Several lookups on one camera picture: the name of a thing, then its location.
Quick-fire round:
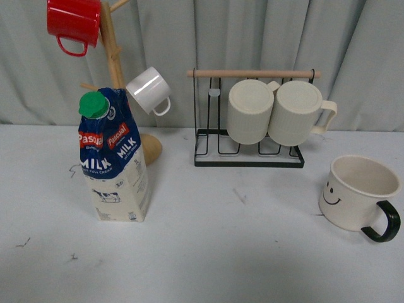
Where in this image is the blue white milk carton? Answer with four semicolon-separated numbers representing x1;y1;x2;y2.
78;88;150;222

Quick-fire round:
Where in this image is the black wire cup rack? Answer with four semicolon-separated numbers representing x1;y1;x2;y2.
187;68;321;169

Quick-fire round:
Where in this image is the wooden mug tree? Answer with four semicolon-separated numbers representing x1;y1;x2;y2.
98;1;162;166

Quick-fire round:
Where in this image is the cream ribbed mug right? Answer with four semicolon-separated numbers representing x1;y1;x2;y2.
268;81;338;146

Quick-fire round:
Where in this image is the red mug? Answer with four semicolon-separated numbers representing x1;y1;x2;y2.
46;0;101;57

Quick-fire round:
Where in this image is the smiley face cream mug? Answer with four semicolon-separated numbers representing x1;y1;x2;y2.
318;155;401;243

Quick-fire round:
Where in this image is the cream ribbed mug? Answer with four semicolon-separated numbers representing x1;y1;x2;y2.
268;81;338;146
227;79;280;145

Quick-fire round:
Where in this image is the cream ribbed mug left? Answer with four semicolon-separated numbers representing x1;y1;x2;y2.
227;79;280;145

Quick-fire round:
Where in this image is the white glossy mug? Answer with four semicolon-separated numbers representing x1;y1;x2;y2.
126;67;171;116

